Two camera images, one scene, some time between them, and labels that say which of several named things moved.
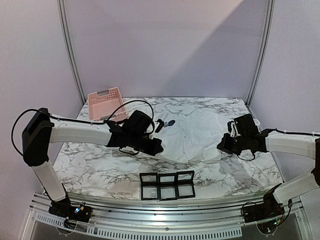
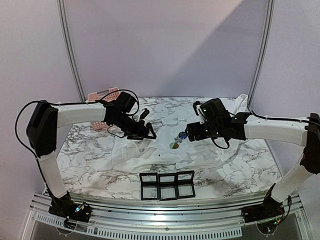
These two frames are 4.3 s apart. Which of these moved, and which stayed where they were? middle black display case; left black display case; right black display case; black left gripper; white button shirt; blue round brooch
Moved: white button shirt; blue round brooch; black left gripper
Stayed: left black display case; right black display case; middle black display case
